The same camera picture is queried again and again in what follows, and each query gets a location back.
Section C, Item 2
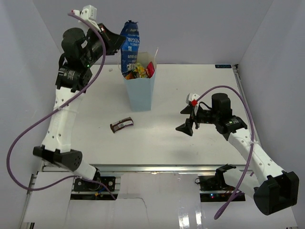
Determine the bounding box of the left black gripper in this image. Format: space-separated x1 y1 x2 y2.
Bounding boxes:
81 23 126 67

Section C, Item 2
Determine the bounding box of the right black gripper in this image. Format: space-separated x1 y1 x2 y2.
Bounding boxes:
176 104 219 136

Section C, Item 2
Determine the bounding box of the blue snack bag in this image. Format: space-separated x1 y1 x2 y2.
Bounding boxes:
120 20 140 76

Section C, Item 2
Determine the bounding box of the orange chips bag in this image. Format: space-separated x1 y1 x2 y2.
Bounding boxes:
125 72 136 80

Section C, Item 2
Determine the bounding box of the yellow green candy bag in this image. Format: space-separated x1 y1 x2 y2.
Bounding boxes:
132 62 149 78

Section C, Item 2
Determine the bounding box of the small red candy wrapper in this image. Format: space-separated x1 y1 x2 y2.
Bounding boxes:
146 62 155 78

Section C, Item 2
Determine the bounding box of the brown chocolate bar wrapper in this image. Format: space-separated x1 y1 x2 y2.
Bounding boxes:
110 117 134 133

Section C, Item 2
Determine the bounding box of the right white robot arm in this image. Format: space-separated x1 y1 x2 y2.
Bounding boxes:
176 93 299 215

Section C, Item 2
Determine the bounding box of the light blue paper bag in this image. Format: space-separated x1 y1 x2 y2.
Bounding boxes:
123 50 158 112

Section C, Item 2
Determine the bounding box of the right blue corner label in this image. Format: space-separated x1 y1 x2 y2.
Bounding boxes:
215 64 232 69

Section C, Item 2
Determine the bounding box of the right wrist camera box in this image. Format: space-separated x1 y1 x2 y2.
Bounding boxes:
186 93 199 109

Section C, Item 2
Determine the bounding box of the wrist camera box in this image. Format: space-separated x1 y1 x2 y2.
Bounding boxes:
71 5 97 23
186 93 199 109

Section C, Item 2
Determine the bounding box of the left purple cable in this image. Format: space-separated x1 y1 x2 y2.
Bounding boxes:
6 13 117 200

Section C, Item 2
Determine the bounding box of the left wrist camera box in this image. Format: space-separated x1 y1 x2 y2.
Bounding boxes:
71 5 97 23

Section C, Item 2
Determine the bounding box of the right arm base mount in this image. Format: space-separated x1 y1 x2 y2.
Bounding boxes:
194 176 234 203

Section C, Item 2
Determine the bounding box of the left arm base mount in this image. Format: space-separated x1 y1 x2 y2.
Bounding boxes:
72 176 116 199

